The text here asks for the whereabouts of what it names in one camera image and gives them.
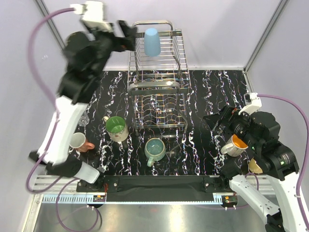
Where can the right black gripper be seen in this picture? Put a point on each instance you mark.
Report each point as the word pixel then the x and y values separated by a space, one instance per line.
pixel 228 115

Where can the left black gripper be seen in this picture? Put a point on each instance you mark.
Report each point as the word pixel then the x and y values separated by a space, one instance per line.
pixel 121 43

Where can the light blue plastic cup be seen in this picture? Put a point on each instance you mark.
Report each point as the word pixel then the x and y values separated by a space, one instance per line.
pixel 152 42

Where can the pale yellow mug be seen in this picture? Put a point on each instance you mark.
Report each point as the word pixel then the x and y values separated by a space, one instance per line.
pixel 254 167

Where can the clear glass tumbler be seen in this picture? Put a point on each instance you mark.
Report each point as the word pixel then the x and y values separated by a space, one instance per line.
pixel 84 119

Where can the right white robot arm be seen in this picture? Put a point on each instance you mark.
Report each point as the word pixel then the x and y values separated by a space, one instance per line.
pixel 259 132

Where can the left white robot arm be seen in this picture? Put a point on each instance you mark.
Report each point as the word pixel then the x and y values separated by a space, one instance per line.
pixel 86 60

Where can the orange interior white mug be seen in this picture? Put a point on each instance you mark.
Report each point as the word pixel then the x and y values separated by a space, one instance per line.
pixel 234 147

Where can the teal glazed ceramic mug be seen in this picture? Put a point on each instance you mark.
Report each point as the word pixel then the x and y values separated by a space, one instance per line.
pixel 154 150

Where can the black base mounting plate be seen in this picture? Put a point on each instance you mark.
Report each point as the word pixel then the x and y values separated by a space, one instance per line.
pixel 118 183

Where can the green interior white mug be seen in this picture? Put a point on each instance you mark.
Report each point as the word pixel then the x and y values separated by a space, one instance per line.
pixel 116 127

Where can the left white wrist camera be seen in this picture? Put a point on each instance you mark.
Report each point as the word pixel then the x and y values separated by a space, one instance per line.
pixel 92 14

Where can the steel wire dish rack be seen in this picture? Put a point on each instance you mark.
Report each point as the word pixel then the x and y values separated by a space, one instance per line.
pixel 158 86

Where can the pink handled white mug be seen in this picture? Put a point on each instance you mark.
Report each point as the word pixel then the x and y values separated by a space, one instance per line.
pixel 80 143

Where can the white slotted cable duct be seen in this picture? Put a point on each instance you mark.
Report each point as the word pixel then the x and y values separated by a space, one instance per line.
pixel 74 199

